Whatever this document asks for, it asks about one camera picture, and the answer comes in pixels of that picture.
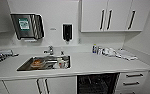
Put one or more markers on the stainless steel dishwasher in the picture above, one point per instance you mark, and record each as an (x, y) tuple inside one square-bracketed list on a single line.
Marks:
[(97, 84)]

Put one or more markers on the chrome sink soap pump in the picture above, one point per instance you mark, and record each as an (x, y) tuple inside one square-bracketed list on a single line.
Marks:
[(61, 53)]

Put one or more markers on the blue dish soap bottle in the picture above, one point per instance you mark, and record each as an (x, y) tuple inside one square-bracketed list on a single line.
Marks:
[(94, 50)]

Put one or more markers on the white patterned cup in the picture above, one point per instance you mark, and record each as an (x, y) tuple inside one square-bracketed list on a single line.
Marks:
[(60, 64)]

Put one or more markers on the small white bottle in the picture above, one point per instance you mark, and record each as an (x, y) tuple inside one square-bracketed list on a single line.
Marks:
[(100, 51)]

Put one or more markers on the chrome sink faucet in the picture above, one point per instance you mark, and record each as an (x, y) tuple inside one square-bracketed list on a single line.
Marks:
[(49, 51)]

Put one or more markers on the orange bowl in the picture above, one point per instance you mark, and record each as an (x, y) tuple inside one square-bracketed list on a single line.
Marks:
[(37, 62)]

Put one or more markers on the white two-door base cabinet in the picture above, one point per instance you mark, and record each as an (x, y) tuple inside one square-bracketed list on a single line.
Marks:
[(57, 86)]

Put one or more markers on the black paper towel dispenser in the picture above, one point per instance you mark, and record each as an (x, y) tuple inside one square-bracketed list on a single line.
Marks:
[(26, 26)]

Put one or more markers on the stainless steel sink basin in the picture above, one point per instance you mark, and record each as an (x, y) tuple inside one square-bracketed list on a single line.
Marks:
[(24, 65)]

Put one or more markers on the white wall outlet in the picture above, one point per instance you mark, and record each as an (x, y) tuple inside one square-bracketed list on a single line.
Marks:
[(79, 40)]

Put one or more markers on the black wall soap dispenser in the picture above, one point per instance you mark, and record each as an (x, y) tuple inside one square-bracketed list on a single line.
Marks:
[(67, 32)]

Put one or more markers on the small white wall label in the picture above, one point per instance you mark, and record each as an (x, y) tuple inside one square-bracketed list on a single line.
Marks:
[(53, 29)]

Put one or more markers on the white wall cabinet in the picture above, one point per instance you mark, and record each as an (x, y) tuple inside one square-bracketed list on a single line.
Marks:
[(117, 15)]

